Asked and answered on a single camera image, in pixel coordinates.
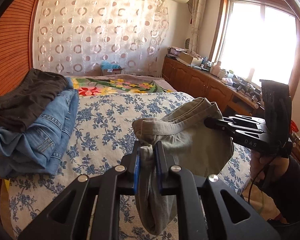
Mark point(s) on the colourful flower blanket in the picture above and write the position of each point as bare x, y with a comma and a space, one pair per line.
120, 83

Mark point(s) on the stack of papers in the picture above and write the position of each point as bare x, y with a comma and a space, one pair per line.
176, 51

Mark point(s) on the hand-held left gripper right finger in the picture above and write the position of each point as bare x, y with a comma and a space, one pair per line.
158, 170

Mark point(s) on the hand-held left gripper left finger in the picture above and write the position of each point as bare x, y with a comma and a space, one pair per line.
137, 170

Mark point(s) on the beige patterned curtain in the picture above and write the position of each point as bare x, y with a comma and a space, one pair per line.
198, 17

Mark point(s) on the khaki green pants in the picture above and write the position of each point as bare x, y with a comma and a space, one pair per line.
192, 142

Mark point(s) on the blue floral bed sheet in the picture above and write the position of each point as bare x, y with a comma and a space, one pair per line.
102, 120

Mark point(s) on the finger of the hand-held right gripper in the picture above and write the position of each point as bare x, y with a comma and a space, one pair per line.
234, 127
249, 120

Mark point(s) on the person's right hand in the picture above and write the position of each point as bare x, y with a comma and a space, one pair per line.
264, 165

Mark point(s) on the small cardboard box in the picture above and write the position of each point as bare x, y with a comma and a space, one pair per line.
112, 72

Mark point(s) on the folded black pants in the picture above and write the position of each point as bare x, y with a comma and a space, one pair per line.
27, 97

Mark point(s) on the flat cardboard box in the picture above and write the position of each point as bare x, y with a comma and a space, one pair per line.
187, 57

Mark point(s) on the folded blue jeans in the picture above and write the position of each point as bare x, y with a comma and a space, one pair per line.
40, 142

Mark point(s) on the sheer curtain with circles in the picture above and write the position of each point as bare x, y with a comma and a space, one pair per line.
102, 30

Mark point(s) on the long wooden cabinet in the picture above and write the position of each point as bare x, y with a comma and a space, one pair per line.
197, 85

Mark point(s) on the wooden framed window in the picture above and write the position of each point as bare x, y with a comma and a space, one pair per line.
257, 40

